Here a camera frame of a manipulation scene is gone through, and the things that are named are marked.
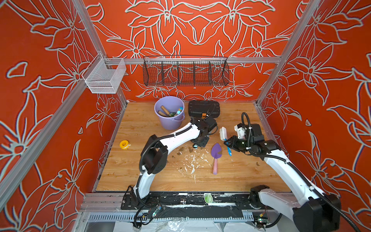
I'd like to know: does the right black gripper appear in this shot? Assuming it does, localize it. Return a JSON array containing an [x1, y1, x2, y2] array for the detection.
[[224, 134, 255, 152]]

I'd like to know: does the purple trowel pink handle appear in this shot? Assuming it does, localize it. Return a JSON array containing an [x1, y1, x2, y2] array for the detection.
[[211, 143, 222, 175]]

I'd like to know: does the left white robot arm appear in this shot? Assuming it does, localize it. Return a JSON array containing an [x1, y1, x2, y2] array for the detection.
[[132, 117, 218, 203]]

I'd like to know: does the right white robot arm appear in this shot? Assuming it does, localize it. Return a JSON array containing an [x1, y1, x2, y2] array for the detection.
[[219, 112, 359, 232]]

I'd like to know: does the purple plastic bucket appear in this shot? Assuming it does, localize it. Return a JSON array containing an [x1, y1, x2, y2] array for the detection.
[[154, 96, 185, 130]]

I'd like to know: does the black plastic tool case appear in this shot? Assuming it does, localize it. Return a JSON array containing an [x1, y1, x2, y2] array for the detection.
[[188, 100, 220, 118]]

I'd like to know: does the green round sticker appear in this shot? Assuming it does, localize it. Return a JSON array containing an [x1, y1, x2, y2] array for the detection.
[[204, 193, 214, 204]]

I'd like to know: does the yellow tape roll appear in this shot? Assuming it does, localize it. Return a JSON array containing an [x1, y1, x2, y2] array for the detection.
[[119, 140, 130, 150]]

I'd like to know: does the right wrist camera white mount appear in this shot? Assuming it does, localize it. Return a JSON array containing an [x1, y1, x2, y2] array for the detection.
[[234, 123, 246, 139]]

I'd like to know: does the black wire wall basket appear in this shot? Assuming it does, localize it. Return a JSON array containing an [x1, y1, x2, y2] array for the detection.
[[143, 55, 230, 87]]

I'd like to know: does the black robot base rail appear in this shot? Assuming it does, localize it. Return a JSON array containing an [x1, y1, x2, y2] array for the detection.
[[120, 191, 276, 219]]

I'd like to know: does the white wire mesh basket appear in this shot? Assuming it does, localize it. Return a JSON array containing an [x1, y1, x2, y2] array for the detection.
[[82, 53, 127, 94]]

